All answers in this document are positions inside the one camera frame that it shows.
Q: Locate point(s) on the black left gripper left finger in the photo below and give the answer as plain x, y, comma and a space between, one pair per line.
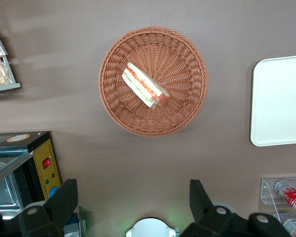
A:
64, 197

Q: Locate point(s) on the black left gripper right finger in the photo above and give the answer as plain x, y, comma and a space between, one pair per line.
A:
199, 200

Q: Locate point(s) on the triangle sandwich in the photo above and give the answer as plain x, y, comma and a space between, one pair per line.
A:
143, 85

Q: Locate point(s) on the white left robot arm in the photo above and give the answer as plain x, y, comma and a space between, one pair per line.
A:
151, 229

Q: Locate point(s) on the cream rectangular plastic tray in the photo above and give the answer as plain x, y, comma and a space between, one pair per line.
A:
278, 101

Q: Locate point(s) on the brown round wicker basket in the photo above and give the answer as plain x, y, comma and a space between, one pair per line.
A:
177, 49

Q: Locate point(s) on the small silver black device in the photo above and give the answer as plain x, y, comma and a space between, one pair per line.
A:
75, 225

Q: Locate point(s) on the black food warmer yellow panel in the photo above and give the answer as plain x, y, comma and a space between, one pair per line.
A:
42, 153

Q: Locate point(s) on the steel warmer pan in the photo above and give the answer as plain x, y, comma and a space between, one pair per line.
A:
2, 195

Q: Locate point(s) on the clear acrylic bottle rack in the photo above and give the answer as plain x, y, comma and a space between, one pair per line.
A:
267, 195

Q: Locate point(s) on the grey metal snack rack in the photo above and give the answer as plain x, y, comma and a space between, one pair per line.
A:
11, 86

